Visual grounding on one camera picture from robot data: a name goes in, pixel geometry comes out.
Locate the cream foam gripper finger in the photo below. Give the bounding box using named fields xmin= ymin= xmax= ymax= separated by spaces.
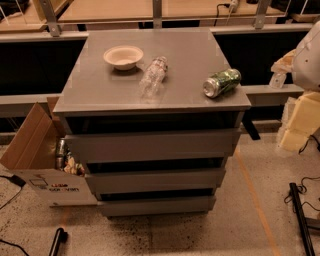
xmin=278 ymin=92 xmax=320 ymax=151

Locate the grey top drawer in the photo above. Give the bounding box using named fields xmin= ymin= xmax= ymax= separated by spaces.
xmin=65 ymin=129 xmax=240 ymax=163

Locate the grey drawer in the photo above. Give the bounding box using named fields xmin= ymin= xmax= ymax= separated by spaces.
xmin=85 ymin=168 xmax=226 ymax=195
xmin=99 ymin=195 xmax=216 ymax=217
xmin=65 ymin=129 xmax=240 ymax=163

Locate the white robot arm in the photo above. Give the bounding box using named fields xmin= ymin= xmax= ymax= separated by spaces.
xmin=279 ymin=21 xmax=320 ymax=151

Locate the grey middle drawer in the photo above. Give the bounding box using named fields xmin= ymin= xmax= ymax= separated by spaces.
xmin=85 ymin=168 xmax=226 ymax=195

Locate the grey bottom drawer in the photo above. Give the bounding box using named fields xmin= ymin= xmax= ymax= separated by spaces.
xmin=99 ymin=195 xmax=216 ymax=217

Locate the grey drawer cabinet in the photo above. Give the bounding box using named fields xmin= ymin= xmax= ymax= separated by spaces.
xmin=54 ymin=28 xmax=251 ymax=217

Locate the small clear dispenser bottle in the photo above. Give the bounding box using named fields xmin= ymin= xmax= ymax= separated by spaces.
xmin=269 ymin=73 xmax=287 ymax=89

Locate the black stand leg right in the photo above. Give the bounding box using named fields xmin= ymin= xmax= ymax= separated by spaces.
xmin=289 ymin=183 xmax=315 ymax=256

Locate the black stand leg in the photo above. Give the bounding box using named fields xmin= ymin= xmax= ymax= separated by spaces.
xmin=48 ymin=228 xmax=68 ymax=256
xmin=289 ymin=183 xmax=315 ymax=256

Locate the green soda can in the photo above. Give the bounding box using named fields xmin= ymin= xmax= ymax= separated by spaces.
xmin=203 ymin=69 xmax=242 ymax=98

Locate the white power strip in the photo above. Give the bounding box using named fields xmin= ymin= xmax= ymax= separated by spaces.
xmin=229 ymin=0 xmax=239 ymax=13

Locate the clear plastic bottle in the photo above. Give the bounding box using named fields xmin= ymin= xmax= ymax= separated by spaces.
xmin=139 ymin=56 xmax=168 ymax=99

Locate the white paper bowl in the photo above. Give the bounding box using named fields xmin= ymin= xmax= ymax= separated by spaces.
xmin=103 ymin=45 xmax=144 ymax=71

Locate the can inside cardboard box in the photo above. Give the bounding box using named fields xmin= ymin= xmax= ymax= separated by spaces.
xmin=55 ymin=138 xmax=66 ymax=170

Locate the black stand leg left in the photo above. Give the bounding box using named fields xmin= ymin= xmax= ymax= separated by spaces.
xmin=48 ymin=228 xmax=68 ymax=256

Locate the cardboard box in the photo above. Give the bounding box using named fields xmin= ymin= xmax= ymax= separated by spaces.
xmin=0 ymin=97 xmax=97 ymax=206

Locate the black power adapter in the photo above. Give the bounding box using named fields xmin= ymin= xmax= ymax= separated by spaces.
xmin=10 ymin=175 xmax=26 ymax=187

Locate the black floor cable right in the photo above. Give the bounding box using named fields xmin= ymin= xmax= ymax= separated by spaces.
xmin=283 ymin=175 xmax=320 ymax=213

